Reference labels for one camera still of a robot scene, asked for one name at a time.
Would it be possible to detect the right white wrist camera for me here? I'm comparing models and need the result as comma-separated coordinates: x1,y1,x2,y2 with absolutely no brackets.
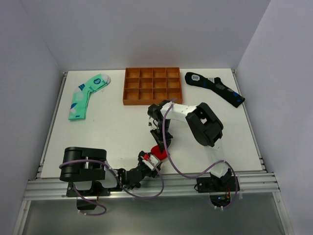
148,117,158,130

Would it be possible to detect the black blue sports sock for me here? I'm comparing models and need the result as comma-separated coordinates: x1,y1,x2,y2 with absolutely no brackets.
185,72,245,108

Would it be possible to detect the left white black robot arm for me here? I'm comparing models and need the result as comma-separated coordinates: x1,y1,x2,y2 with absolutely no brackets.
59,147,161,195

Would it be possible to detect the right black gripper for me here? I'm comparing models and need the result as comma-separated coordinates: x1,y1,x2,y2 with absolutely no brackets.
151,119,174,153

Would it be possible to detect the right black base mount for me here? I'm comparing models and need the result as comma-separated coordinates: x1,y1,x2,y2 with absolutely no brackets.
194,176,240,210

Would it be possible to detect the red santa sock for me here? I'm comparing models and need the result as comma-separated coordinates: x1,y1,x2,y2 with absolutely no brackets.
151,145,168,162

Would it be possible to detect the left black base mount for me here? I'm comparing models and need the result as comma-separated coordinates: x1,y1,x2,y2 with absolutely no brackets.
66,181,111,216

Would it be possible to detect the mint green patterned sock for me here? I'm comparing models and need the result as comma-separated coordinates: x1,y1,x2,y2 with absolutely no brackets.
68,74,111,121

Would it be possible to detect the orange compartment tray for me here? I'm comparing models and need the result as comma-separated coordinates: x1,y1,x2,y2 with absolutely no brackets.
123,67,183,105

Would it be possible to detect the aluminium front rail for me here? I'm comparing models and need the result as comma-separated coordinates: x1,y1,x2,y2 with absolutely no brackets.
22,172,280,201

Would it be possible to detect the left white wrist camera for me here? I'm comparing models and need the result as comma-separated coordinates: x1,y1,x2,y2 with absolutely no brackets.
142,154,161,171

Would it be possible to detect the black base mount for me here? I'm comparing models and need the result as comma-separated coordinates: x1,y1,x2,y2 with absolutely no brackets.
66,181,111,216
194,176,240,210

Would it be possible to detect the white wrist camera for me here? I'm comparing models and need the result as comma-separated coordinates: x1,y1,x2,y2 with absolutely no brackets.
148,117,158,130
142,154,161,171

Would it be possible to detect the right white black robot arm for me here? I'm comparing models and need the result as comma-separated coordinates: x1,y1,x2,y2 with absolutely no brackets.
147,100,233,191

